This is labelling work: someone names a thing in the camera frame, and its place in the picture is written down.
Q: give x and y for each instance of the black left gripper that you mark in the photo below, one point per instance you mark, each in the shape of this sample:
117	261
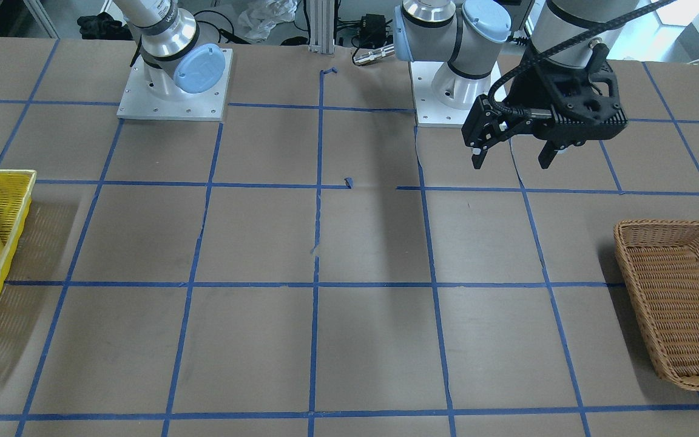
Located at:
526	92

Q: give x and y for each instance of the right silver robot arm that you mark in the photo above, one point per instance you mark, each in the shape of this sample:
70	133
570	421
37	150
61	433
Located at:
58	104

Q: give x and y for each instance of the brown wicker basket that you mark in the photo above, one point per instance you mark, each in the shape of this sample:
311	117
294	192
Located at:
659	262

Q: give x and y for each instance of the black cloth bundle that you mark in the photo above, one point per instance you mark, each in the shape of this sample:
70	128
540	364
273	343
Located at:
103	27

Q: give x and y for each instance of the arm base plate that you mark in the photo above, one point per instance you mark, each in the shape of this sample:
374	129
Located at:
151	95
442	97

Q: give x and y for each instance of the aluminium frame post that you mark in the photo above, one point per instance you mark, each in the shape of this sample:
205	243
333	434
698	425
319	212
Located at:
322	16

